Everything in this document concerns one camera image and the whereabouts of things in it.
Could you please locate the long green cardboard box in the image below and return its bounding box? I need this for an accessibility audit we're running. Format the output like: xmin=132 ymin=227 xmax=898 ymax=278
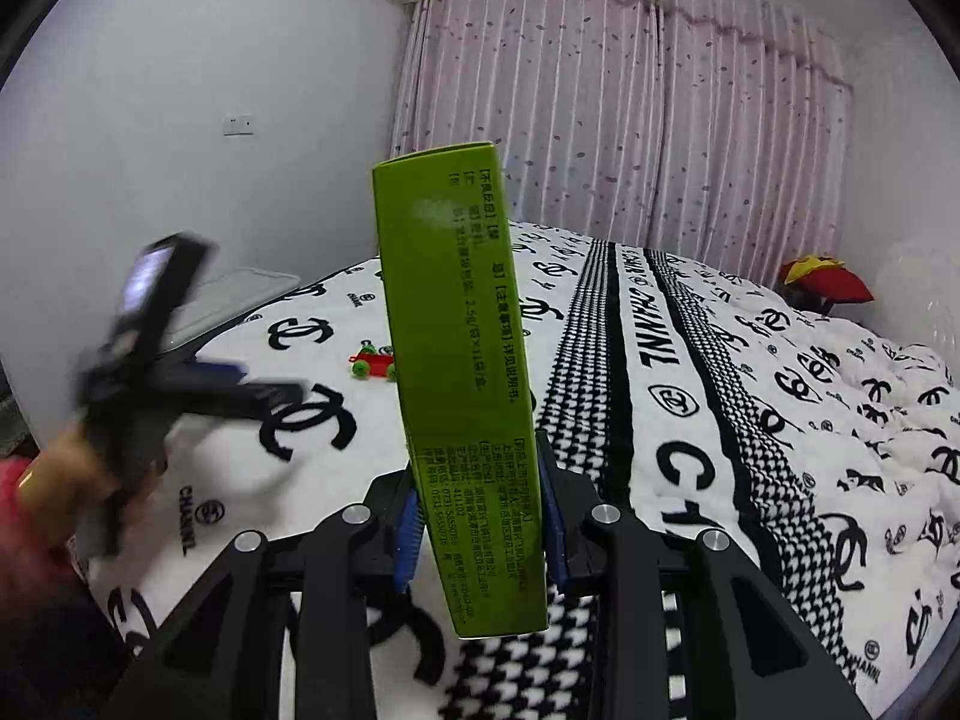
xmin=373 ymin=142 xmax=547 ymax=639

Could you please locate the person left hand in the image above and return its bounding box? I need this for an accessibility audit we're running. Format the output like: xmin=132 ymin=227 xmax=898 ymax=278
xmin=14 ymin=421 xmax=121 ymax=550

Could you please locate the white black logo blanket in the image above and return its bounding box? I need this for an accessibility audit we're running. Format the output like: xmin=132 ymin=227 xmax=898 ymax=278
xmin=89 ymin=224 xmax=958 ymax=718

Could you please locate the red green toy car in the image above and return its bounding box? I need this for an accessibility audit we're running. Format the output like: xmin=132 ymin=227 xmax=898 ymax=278
xmin=348 ymin=340 xmax=397 ymax=382

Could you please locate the red yellow pillow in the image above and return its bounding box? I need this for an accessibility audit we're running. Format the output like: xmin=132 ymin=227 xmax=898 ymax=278
xmin=776 ymin=255 xmax=874 ymax=316

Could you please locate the pink patterned curtain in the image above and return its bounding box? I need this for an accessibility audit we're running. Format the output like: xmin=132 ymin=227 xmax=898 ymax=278
xmin=391 ymin=0 xmax=853 ymax=283

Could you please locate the white wall socket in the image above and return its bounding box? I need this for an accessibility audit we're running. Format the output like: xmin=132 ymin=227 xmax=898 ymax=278
xmin=223 ymin=114 xmax=256 ymax=137

